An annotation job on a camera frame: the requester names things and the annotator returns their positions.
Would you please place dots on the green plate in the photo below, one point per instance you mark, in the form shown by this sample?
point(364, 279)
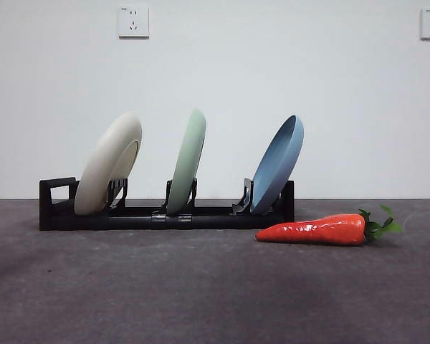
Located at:
point(188, 161)

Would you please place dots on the orange carrot with green leaves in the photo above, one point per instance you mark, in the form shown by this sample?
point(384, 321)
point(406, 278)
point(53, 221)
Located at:
point(315, 231)

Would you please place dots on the blue plate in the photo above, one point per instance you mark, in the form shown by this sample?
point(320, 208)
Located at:
point(276, 172)

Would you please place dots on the cream plate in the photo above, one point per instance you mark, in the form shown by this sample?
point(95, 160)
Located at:
point(107, 161)

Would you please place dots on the black plate rack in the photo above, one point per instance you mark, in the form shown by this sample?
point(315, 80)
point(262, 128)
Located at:
point(93, 223)

